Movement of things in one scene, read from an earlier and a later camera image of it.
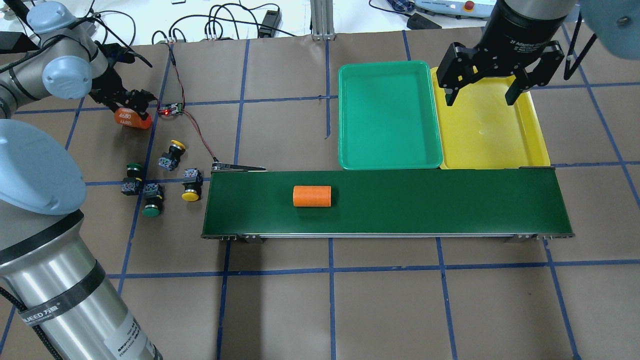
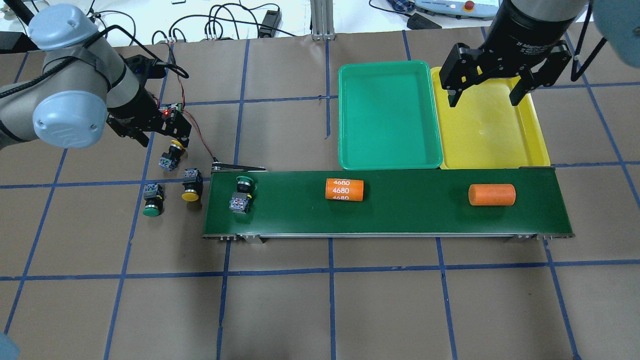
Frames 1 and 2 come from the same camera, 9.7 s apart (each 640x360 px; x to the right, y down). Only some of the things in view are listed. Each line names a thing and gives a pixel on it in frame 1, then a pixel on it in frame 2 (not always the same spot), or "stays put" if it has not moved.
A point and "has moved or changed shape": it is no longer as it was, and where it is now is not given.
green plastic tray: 387,118 stays put
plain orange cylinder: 312,196 → 492,194
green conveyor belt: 517,204 stays put
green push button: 131,184 → 242,199
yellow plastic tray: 480,130 stays put
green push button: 154,195 stays put
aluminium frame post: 322,20 stays put
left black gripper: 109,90 → 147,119
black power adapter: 272,19 stays put
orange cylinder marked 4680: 128,117 has moved or changed shape
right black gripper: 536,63 stays put
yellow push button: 170,160 stays put
